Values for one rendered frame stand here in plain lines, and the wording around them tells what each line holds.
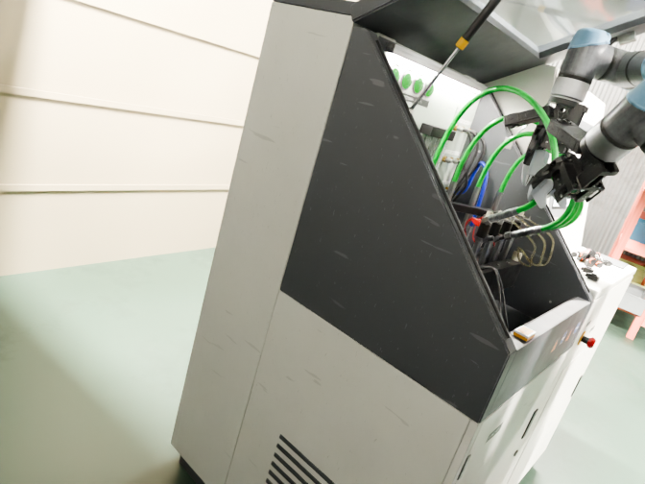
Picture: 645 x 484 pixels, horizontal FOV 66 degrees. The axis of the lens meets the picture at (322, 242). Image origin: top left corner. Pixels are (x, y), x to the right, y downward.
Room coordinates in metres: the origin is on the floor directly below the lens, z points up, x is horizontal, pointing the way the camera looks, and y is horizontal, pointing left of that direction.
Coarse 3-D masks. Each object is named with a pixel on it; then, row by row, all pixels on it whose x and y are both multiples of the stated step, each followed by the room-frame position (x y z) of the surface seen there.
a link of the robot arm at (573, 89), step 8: (560, 80) 1.23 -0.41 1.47; (568, 80) 1.22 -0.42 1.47; (576, 80) 1.21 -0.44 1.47; (552, 88) 1.25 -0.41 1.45; (560, 88) 1.22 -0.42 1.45; (568, 88) 1.21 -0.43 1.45; (576, 88) 1.21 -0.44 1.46; (584, 88) 1.21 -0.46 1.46; (560, 96) 1.22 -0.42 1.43; (568, 96) 1.21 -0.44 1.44; (576, 96) 1.21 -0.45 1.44; (584, 96) 1.22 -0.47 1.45
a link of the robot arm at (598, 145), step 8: (600, 120) 0.93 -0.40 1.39; (592, 128) 0.95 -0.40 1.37; (600, 128) 0.98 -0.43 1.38; (592, 136) 0.93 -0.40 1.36; (600, 136) 0.91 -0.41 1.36; (592, 144) 0.93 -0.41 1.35; (600, 144) 0.92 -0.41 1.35; (608, 144) 0.91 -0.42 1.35; (592, 152) 0.93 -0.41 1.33; (600, 152) 0.92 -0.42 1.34; (608, 152) 0.91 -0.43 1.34; (616, 152) 0.91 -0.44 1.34; (624, 152) 0.91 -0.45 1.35; (608, 160) 0.92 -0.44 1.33; (616, 160) 0.93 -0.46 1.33
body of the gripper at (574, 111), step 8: (552, 96) 1.24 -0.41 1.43; (560, 104) 1.24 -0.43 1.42; (568, 104) 1.21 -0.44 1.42; (576, 104) 1.21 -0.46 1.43; (560, 112) 1.23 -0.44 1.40; (568, 112) 1.22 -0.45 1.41; (576, 112) 1.21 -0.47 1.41; (584, 112) 1.22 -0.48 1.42; (576, 120) 1.21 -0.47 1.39; (536, 128) 1.24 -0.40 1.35; (544, 128) 1.23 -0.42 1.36; (544, 136) 1.23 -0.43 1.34; (544, 144) 1.23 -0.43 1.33; (560, 144) 1.21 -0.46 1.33; (560, 152) 1.23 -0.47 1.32
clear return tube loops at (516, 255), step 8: (536, 224) 1.48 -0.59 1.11; (544, 240) 1.39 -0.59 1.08; (552, 240) 1.44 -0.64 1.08; (520, 248) 1.48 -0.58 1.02; (536, 248) 1.32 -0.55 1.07; (544, 248) 1.38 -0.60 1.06; (552, 248) 1.44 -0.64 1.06; (512, 256) 1.49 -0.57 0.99; (520, 256) 1.48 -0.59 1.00; (536, 264) 1.40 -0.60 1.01; (544, 264) 1.45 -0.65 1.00
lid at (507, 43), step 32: (384, 0) 1.14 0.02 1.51; (416, 0) 1.14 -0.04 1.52; (448, 0) 1.16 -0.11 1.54; (480, 0) 1.23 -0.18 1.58; (512, 0) 1.25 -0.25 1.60; (544, 0) 1.28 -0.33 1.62; (576, 0) 1.31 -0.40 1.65; (608, 0) 1.34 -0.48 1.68; (640, 0) 1.37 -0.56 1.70; (384, 32) 1.25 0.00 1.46; (416, 32) 1.28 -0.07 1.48; (448, 32) 1.32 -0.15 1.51; (480, 32) 1.35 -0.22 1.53; (512, 32) 1.43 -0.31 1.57; (544, 32) 1.46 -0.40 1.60; (608, 32) 1.51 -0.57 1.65; (640, 32) 1.53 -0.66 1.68; (448, 64) 1.53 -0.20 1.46; (480, 64) 1.57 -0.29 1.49; (512, 64) 1.62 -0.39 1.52
